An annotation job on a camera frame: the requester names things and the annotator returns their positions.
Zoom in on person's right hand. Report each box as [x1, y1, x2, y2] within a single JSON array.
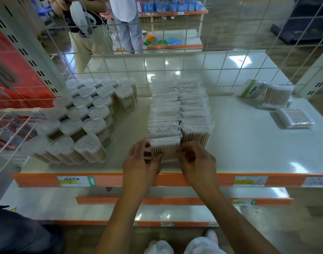
[[177, 141, 222, 199]]

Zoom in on person's left hand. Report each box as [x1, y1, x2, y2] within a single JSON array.
[[122, 138, 164, 195]]

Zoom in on green-label swab packet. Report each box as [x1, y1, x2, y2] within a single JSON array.
[[235, 78, 268, 99], [145, 136, 184, 163], [181, 121, 216, 149]]

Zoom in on white shelf orange rail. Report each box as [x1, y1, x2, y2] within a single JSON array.
[[12, 96, 323, 188]]

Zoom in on person's left forearm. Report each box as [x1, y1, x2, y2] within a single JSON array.
[[94, 187, 153, 254]]

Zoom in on person's right forearm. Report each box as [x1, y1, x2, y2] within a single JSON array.
[[201, 187, 281, 254]]

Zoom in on white shelf board orange rim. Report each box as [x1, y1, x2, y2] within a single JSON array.
[[0, 181, 137, 226], [75, 187, 294, 207], [135, 205, 244, 228]]

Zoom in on person's white garment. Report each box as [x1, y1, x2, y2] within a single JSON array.
[[144, 236, 227, 254]]

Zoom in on distant white orange shelf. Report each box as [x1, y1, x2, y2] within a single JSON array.
[[108, 0, 208, 52]]

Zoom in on narrow green price label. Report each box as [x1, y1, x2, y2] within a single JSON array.
[[232, 199, 257, 206]]

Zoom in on price label green arrow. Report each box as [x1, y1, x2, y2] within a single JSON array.
[[57, 176, 96, 187]]

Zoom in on plain white price label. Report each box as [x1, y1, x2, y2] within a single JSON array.
[[302, 177, 323, 188]]

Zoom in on green plastic item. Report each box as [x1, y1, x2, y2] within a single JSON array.
[[143, 39, 170, 47]]

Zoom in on pile of toothbrush packs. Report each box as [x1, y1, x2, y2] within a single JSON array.
[[0, 117, 39, 152]]

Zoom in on white grey headset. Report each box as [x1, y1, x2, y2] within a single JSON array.
[[69, 0, 97, 38]]

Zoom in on row of pink blue packets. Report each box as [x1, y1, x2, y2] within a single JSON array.
[[136, 0, 203, 13]]

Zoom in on hanging dark packaged items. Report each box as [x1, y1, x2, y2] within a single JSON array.
[[0, 54, 19, 96]]

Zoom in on white wire basket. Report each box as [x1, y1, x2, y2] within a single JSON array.
[[0, 108, 50, 180]]

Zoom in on white slotted end post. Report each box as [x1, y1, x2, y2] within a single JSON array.
[[296, 44, 323, 99]]

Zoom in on white slotted shelf post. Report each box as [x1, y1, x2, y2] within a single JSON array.
[[0, 0, 67, 97]]

